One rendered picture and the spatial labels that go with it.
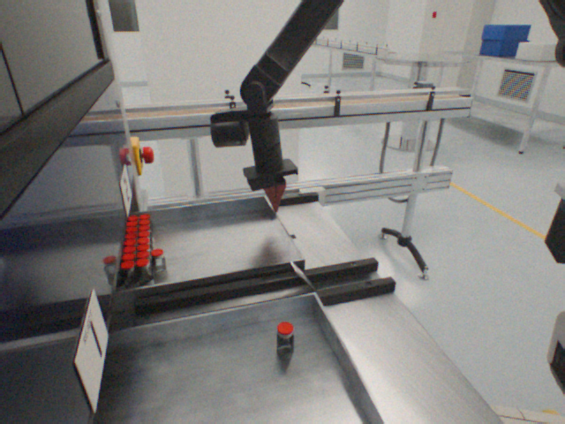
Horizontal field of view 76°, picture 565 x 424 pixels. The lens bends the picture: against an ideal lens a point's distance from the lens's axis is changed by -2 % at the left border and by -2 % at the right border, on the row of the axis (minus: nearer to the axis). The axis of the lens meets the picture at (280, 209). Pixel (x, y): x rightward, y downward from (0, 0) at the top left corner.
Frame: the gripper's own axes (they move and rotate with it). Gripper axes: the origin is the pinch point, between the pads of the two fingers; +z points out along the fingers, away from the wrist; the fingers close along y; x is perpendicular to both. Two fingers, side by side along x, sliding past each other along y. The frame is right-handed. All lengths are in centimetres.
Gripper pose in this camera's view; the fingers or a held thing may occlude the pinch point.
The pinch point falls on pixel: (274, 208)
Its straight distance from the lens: 78.3
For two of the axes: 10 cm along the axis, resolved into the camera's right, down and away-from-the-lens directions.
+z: 1.2, 8.7, 4.8
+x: 2.7, 4.4, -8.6
